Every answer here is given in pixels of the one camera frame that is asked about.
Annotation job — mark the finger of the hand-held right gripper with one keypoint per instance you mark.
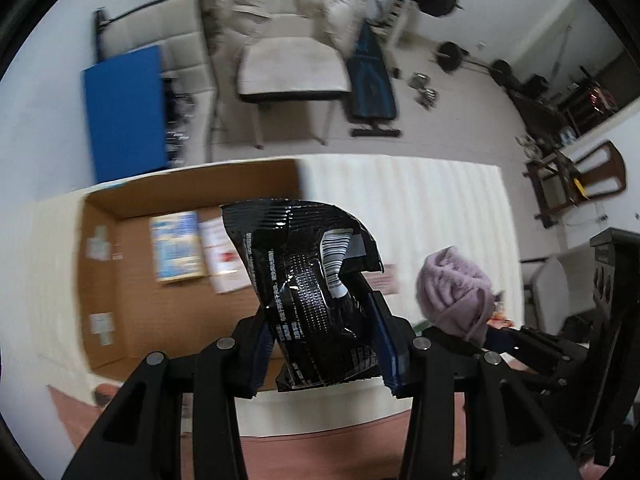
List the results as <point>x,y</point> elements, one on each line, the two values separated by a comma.
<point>525,352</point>

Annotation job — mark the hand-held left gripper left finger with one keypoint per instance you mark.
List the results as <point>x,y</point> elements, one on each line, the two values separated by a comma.
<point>261,356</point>

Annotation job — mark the pink fluffy towel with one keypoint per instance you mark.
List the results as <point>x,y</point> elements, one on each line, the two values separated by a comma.
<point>457,287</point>

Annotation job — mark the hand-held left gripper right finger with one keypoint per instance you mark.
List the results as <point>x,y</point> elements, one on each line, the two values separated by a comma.
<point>386,347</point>

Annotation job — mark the beige cushioned chair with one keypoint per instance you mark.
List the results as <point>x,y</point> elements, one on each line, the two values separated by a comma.
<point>292,67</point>

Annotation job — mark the pink blanket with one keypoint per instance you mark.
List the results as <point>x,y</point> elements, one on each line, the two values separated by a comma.
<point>320,452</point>

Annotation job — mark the white red packet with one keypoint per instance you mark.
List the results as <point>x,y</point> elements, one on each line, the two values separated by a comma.
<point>220,260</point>

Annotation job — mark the silver dumbbells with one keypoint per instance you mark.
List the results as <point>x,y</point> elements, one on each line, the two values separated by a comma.
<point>425,91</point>

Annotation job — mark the white quilted sofa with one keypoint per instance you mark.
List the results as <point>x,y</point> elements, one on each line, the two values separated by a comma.
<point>150,30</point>

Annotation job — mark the grey chair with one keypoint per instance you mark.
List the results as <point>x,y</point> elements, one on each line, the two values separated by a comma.
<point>547,290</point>

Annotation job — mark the brown wooden chair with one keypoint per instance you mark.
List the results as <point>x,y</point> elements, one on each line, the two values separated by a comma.
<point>577,180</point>

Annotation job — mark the colourful small packet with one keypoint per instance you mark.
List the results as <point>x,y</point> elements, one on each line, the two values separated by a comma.
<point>501,319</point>

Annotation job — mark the brown cardboard box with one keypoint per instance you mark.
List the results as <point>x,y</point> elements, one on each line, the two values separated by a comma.
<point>135,310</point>

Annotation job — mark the blue yellow snack packet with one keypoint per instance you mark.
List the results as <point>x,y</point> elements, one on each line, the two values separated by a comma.
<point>177,247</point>

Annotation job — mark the blue board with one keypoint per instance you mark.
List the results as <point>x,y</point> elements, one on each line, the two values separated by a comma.
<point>125,110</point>

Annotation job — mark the black foil snack packet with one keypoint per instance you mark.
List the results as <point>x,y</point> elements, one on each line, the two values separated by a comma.
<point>300,280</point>

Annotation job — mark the blue black weight bench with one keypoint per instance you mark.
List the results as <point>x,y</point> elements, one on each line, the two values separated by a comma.
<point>372,82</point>

